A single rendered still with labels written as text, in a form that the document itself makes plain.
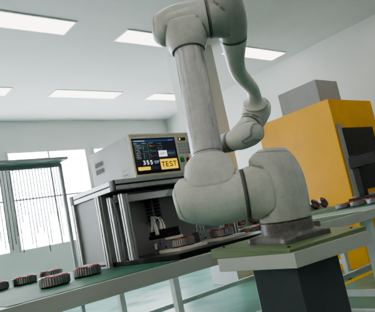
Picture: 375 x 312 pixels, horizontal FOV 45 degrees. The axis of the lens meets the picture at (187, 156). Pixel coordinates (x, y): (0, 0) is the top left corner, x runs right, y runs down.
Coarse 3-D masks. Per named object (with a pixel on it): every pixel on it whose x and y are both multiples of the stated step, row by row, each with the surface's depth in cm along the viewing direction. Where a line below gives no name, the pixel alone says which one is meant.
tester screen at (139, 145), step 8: (136, 144) 210; (144, 144) 213; (152, 144) 216; (160, 144) 219; (168, 144) 222; (136, 152) 209; (144, 152) 212; (152, 152) 215; (136, 160) 208; (160, 168) 216; (176, 168) 222
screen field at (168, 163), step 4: (160, 160) 217; (164, 160) 218; (168, 160) 220; (172, 160) 221; (176, 160) 223; (164, 164) 218; (168, 164) 219; (172, 164) 221; (176, 164) 222; (164, 168) 217; (168, 168) 219
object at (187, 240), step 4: (184, 236) 201; (188, 236) 193; (192, 236) 195; (172, 240) 194; (176, 240) 192; (180, 240) 192; (184, 240) 192; (188, 240) 192; (192, 240) 194; (172, 244) 193; (176, 244) 192; (180, 244) 191; (184, 244) 191; (188, 244) 192
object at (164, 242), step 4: (160, 240) 205; (164, 240) 206; (168, 240) 207; (152, 244) 207; (160, 244) 204; (164, 244) 205; (168, 244) 207; (160, 248) 204; (164, 248) 205; (168, 248) 206; (156, 252) 205
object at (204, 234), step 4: (196, 232) 221; (200, 232) 220; (204, 232) 222; (208, 232) 223; (196, 236) 221; (200, 236) 220; (204, 236) 221; (208, 236) 223; (196, 240) 221; (200, 240) 219
